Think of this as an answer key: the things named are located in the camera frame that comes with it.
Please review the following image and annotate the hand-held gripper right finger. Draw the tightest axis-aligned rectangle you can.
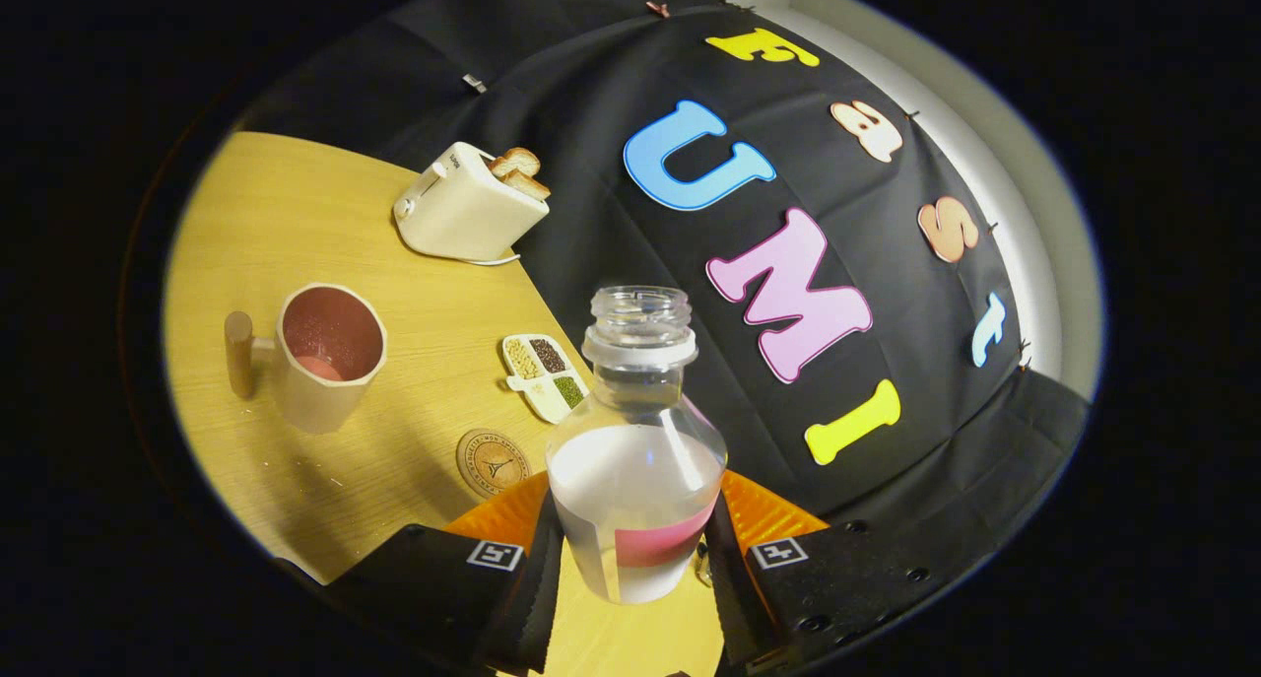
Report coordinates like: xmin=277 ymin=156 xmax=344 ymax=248
xmin=701 ymin=470 xmax=986 ymax=673

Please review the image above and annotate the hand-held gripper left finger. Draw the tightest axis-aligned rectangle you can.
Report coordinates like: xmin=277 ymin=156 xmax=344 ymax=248
xmin=325 ymin=470 xmax=564 ymax=676

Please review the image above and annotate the clear plastic juice bottle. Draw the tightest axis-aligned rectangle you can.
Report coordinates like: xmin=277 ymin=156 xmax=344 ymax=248
xmin=545 ymin=285 xmax=729 ymax=606

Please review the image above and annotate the round wooden coaster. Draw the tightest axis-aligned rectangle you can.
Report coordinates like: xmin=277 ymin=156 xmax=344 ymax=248
xmin=455 ymin=429 xmax=533 ymax=502

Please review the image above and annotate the beige cup with wooden handle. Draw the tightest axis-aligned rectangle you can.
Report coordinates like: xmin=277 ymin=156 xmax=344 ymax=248
xmin=224 ymin=283 xmax=388 ymax=435

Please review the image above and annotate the white divided dish with beans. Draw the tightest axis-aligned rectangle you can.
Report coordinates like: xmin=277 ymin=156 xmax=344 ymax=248
xmin=500 ymin=333 xmax=591 ymax=425

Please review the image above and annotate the cream toaster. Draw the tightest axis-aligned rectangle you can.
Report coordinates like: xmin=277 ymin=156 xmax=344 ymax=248
xmin=392 ymin=142 xmax=551 ymax=262

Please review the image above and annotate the wooden table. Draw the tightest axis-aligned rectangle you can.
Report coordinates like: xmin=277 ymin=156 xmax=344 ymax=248
xmin=163 ymin=131 xmax=725 ymax=677

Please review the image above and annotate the black backdrop cloth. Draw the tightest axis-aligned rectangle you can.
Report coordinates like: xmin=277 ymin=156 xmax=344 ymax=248
xmin=236 ymin=0 xmax=1095 ymax=560

